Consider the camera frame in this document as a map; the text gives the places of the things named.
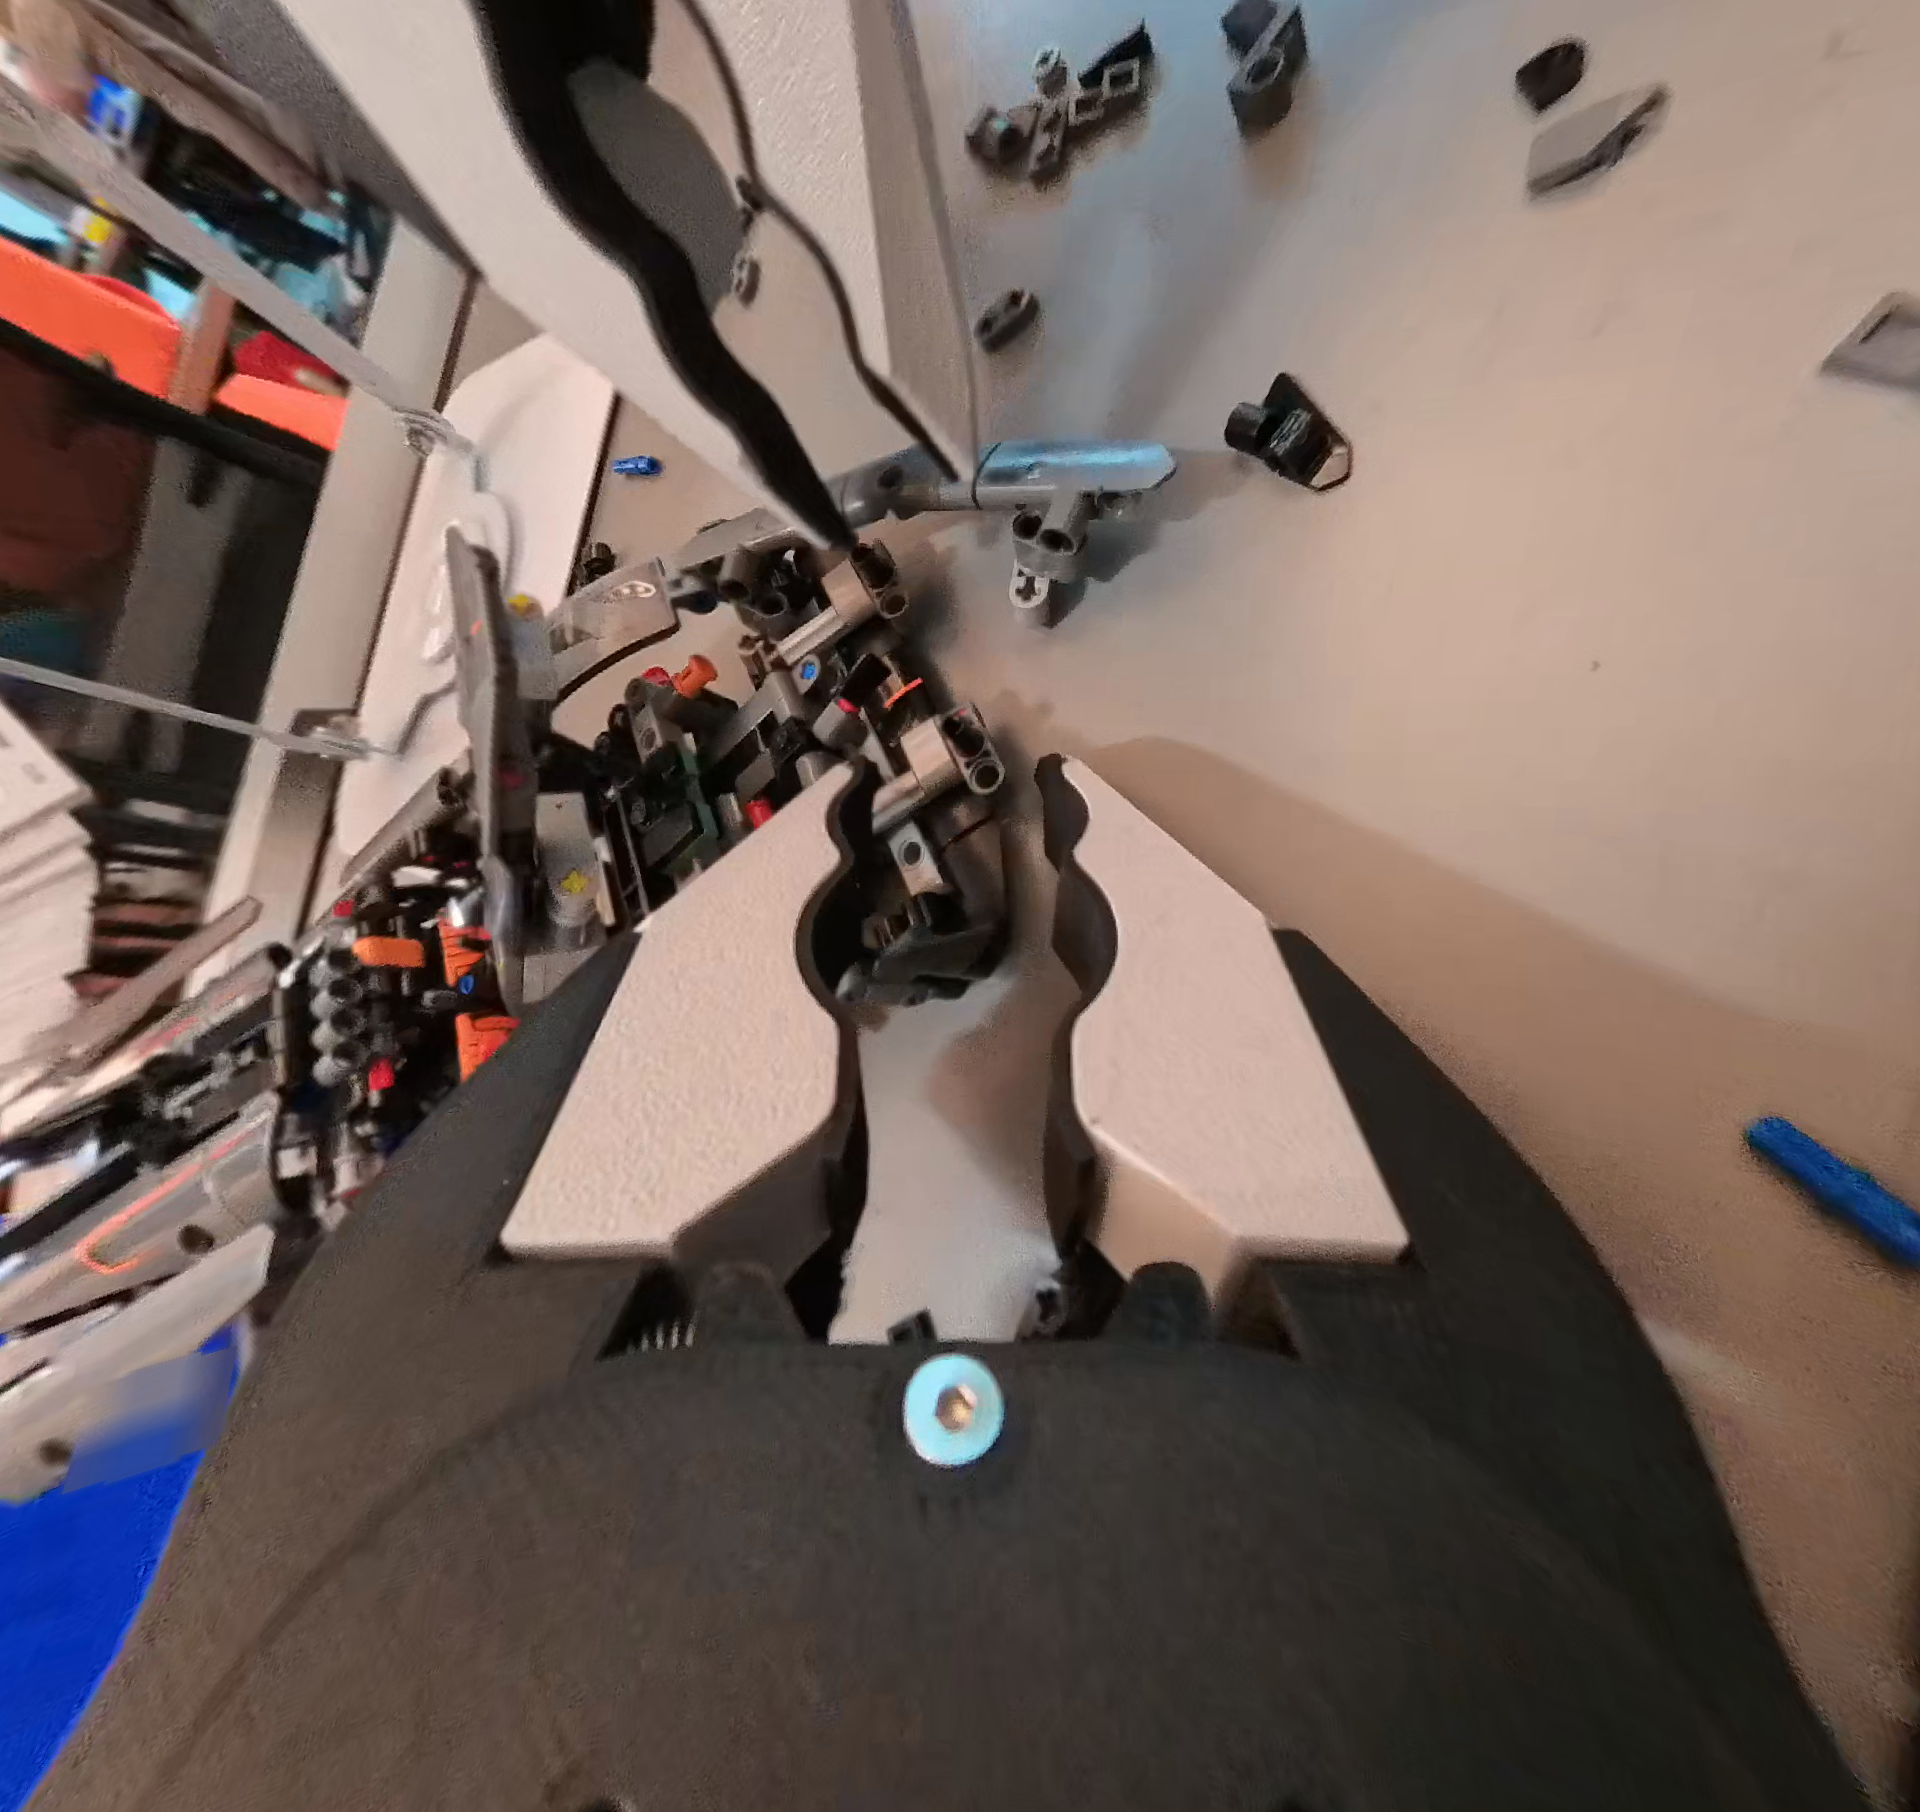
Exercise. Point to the orange tray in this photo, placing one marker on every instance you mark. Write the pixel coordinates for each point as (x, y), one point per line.
(91, 305)
(278, 411)

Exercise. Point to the small grey lego liftarm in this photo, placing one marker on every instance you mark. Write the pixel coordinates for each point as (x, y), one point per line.
(1595, 141)

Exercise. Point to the black triangular lego panel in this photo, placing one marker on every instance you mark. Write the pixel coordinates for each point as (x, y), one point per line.
(1275, 429)

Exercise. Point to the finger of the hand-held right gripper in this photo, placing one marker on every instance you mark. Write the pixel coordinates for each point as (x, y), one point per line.
(375, 12)
(811, 116)

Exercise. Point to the blue storage bin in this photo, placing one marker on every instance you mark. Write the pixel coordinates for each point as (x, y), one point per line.
(74, 1662)

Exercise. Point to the long blue lego pin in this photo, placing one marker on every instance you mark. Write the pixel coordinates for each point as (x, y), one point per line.
(1831, 1184)

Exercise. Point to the grey lego fender assembly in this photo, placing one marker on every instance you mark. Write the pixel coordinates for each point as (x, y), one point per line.
(1072, 466)

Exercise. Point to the dark grey lego connector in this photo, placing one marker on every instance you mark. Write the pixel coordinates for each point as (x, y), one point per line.
(1263, 72)

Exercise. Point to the open instruction booklet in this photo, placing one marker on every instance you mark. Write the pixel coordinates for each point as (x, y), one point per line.
(39, 912)

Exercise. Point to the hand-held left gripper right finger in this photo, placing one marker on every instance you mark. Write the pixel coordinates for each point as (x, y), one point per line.
(1214, 1077)

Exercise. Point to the grey lego car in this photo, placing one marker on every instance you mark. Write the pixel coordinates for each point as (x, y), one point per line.
(780, 733)

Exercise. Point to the dark lego connector cluster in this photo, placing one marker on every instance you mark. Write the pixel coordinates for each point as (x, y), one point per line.
(1051, 116)

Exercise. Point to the dark grey round lego piece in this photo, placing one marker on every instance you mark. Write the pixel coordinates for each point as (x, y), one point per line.
(1004, 320)

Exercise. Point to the grey lego plate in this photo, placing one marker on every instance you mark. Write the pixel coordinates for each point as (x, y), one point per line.
(1882, 351)

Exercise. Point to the white book stand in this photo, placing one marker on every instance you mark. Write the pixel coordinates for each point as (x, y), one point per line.
(532, 417)

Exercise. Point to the small black rounded lego piece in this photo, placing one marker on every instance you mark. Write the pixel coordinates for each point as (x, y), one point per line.
(1551, 72)

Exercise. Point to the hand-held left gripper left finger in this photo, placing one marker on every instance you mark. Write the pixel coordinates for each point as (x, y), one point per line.
(691, 1077)

